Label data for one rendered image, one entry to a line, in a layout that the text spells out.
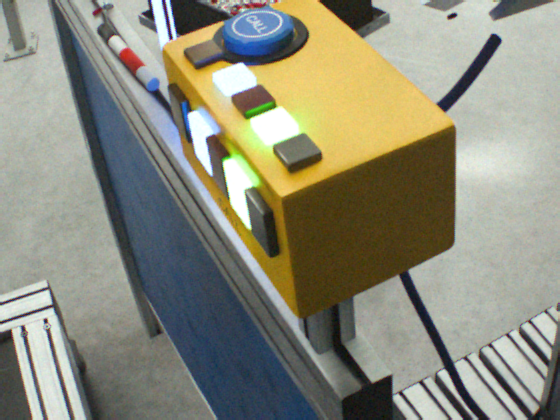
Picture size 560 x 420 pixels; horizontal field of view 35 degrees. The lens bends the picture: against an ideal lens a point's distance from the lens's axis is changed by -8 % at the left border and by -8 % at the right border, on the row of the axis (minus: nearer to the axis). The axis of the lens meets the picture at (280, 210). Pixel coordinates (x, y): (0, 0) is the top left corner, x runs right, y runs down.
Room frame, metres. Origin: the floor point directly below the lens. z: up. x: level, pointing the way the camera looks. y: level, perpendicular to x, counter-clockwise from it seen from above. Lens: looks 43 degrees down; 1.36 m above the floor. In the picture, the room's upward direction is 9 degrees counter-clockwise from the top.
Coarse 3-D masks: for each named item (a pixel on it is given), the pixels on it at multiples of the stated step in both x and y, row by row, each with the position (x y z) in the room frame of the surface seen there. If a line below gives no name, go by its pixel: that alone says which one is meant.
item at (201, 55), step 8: (208, 40) 0.45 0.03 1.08; (192, 48) 0.44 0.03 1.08; (200, 48) 0.44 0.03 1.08; (208, 48) 0.44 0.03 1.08; (216, 48) 0.44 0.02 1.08; (192, 56) 0.43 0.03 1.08; (200, 56) 0.43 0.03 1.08; (208, 56) 0.43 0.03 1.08; (216, 56) 0.43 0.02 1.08; (192, 64) 0.43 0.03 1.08; (200, 64) 0.43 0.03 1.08; (208, 64) 0.43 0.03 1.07
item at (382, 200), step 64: (256, 64) 0.42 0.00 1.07; (320, 64) 0.41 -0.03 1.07; (384, 64) 0.41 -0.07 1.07; (320, 128) 0.36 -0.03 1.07; (384, 128) 0.35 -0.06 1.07; (448, 128) 0.35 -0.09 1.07; (320, 192) 0.32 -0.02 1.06; (384, 192) 0.33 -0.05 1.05; (448, 192) 0.35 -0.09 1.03; (256, 256) 0.36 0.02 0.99; (320, 256) 0.32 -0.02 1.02; (384, 256) 0.33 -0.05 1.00
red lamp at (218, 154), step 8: (208, 136) 0.39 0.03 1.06; (208, 144) 0.38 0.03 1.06; (216, 144) 0.38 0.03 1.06; (208, 152) 0.38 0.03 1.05; (216, 152) 0.37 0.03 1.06; (224, 152) 0.37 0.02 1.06; (216, 160) 0.37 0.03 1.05; (224, 160) 0.37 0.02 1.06; (216, 168) 0.38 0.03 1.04; (224, 168) 0.37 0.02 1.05; (216, 176) 0.38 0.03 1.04; (224, 176) 0.37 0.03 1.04; (224, 184) 0.37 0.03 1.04; (224, 192) 0.37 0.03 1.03
